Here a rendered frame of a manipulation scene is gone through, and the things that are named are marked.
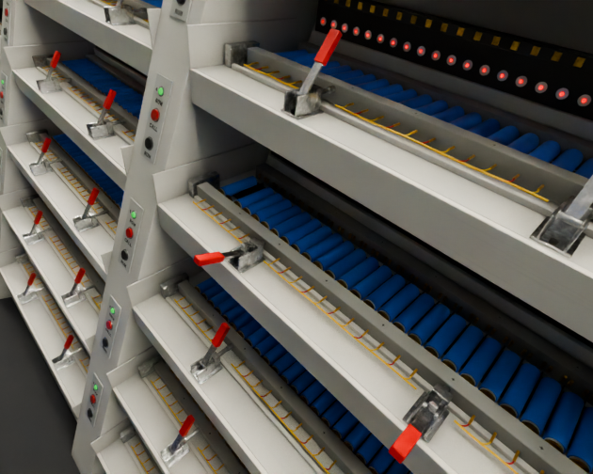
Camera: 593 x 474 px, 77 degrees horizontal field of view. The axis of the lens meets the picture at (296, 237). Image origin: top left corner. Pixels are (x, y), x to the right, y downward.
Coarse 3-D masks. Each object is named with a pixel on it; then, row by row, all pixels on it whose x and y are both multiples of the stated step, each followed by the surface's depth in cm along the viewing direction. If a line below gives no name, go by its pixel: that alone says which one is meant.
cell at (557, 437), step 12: (564, 396) 36; (576, 396) 36; (564, 408) 35; (576, 408) 35; (552, 420) 34; (564, 420) 34; (576, 420) 34; (552, 432) 33; (564, 432) 33; (564, 444) 32
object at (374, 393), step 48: (192, 192) 57; (192, 240) 51; (240, 240) 51; (240, 288) 46; (288, 288) 45; (480, 288) 44; (288, 336) 42; (336, 336) 41; (336, 384) 39; (384, 384) 37; (480, 384) 38; (384, 432) 36
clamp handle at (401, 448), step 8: (424, 408) 33; (432, 408) 32; (424, 416) 32; (432, 416) 32; (416, 424) 31; (424, 424) 31; (408, 432) 30; (416, 432) 30; (400, 440) 29; (408, 440) 29; (416, 440) 29; (392, 448) 28; (400, 448) 28; (408, 448) 28; (400, 456) 28
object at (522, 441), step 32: (256, 224) 50; (288, 256) 46; (320, 288) 44; (352, 320) 41; (384, 320) 40; (416, 352) 37; (448, 384) 35; (480, 416) 34; (512, 416) 33; (512, 448) 32; (544, 448) 31
